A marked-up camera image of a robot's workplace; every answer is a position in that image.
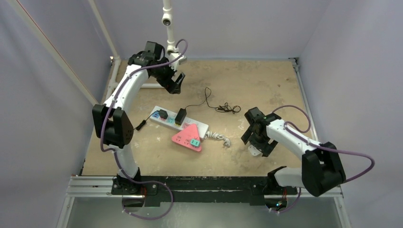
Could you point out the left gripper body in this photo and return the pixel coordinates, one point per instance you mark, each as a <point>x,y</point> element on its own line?
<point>164,75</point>

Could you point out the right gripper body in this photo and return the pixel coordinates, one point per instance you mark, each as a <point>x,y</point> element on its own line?
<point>257,138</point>

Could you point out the white square plug adapter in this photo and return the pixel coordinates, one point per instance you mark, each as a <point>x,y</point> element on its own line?
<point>254,151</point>

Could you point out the pink triangular power socket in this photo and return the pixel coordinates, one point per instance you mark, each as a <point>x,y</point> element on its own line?
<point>184,136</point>

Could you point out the teal white plug adapter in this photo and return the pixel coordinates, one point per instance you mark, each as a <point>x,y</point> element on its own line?
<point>195,143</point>

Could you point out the white PVC pipe frame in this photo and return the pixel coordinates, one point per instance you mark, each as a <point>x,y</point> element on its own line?
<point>34,84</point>

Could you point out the black power adapter with switch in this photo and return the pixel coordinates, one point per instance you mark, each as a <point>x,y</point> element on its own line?
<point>159,113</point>

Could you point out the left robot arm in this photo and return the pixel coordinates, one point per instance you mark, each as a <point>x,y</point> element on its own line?
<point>112,124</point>

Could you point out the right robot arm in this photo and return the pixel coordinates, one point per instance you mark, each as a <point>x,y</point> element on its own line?
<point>321,168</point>

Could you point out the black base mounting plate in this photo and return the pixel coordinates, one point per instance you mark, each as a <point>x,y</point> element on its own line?
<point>254,190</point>

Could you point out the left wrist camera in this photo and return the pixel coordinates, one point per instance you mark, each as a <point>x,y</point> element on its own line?
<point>176,59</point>

